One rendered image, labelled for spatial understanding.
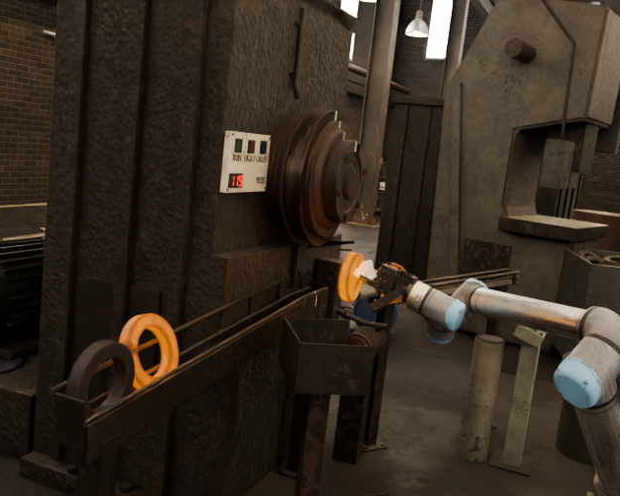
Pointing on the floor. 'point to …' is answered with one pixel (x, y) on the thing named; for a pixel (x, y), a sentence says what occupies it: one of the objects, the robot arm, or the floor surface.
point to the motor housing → (355, 404)
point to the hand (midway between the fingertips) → (352, 271)
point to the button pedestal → (521, 405)
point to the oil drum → (619, 230)
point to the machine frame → (173, 213)
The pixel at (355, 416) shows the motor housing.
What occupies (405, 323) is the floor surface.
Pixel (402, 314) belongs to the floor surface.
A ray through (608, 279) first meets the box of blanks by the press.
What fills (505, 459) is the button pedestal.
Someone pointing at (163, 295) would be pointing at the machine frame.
